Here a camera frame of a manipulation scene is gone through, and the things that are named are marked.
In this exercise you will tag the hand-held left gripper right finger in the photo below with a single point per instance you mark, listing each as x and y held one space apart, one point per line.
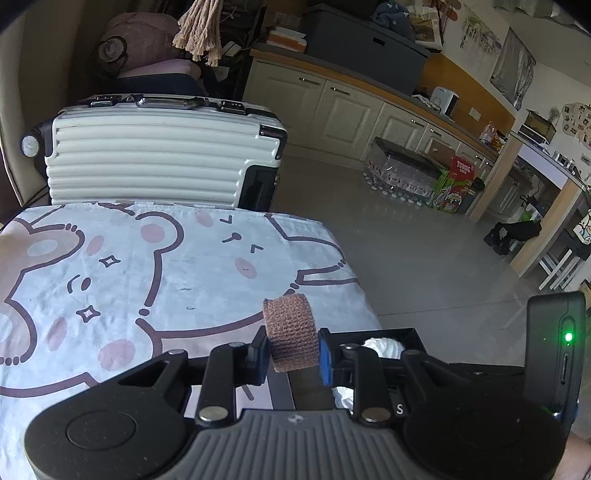
325 357

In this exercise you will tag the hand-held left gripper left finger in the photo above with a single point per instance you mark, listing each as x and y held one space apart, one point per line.
261 353

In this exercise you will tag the brown bandage roll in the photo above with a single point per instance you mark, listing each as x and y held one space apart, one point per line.
291 332

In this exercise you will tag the black cardboard box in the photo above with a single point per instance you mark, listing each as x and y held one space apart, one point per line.
304 392

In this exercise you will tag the white mesh cloth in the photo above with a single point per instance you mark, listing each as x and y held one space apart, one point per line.
344 397

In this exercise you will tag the person's right forearm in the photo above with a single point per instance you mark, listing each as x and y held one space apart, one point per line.
579 457

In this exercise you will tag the white stool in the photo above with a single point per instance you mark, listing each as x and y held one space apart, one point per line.
565 265

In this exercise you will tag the black bag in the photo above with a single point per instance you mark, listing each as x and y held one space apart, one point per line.
512 235

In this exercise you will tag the wooden side counter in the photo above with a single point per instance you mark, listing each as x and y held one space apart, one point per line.
549 217

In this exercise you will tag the bear printed blanket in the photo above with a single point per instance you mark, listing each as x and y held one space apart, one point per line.
138 286

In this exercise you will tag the green drink carton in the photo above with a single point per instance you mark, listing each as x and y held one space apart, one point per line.
455 189

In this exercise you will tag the pack of water bottles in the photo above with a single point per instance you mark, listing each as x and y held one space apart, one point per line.
401 170

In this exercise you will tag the snack bags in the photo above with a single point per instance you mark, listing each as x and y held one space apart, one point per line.
493 137

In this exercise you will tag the white ribbed suitcase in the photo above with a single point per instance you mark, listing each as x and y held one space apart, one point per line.
138 157

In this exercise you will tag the cream kitchen cabinets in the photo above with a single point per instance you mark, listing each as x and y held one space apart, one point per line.
341 110

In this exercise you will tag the white countertop appliance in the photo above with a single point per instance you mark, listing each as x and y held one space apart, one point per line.
444 101

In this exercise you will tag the grey storage box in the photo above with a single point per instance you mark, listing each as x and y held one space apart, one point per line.
364 50

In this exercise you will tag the stack of books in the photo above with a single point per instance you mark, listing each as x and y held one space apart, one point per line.
286 40

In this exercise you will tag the pink cushion pile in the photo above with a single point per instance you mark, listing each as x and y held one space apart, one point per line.
138 46

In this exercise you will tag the blue patterned cloth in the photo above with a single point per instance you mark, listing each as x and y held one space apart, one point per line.
392 18

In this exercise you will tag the cream curtain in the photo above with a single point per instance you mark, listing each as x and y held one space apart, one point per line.
27 92

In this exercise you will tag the grey wall picture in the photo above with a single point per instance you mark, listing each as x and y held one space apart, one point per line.
512 69

